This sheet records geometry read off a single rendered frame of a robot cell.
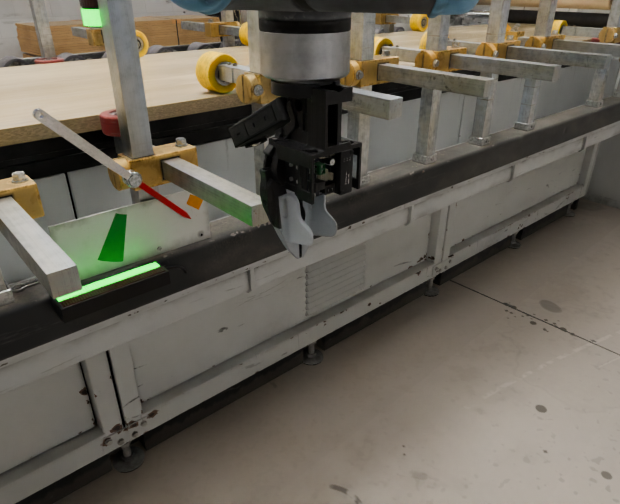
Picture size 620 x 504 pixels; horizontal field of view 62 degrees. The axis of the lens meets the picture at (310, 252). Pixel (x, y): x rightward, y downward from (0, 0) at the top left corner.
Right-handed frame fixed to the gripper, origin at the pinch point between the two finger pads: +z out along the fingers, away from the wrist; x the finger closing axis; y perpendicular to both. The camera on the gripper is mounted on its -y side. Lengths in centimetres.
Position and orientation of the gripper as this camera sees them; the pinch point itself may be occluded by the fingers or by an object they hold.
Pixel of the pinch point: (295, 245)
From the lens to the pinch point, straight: 63.6
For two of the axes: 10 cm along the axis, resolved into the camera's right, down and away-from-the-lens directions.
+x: 7.6, -3.1, 5.8
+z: 0.0, 8.9, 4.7
